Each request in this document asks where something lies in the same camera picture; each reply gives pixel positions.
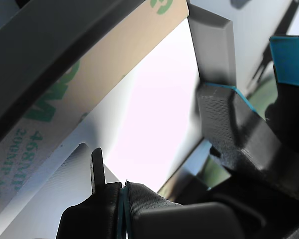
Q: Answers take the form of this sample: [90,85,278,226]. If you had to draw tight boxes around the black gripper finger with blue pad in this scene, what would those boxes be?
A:
[123,181,267,239]

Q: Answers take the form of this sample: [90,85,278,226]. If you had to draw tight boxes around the white bezel display panel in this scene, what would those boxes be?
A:
[0,17,201,239]

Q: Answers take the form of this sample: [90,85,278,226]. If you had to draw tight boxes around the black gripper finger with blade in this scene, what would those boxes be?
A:
[56,148,123,239]

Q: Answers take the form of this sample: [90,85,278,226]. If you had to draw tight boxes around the grey printed holder fixture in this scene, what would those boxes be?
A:
[0,0,237,152]

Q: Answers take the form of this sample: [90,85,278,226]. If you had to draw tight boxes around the black blue-padded clamp gripper jaw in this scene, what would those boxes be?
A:
[196,83,299,201]
[265,35,299,130]

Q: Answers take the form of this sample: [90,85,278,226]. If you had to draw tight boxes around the tan printed adhesive liner film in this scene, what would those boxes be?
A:
[0,0,190,222]

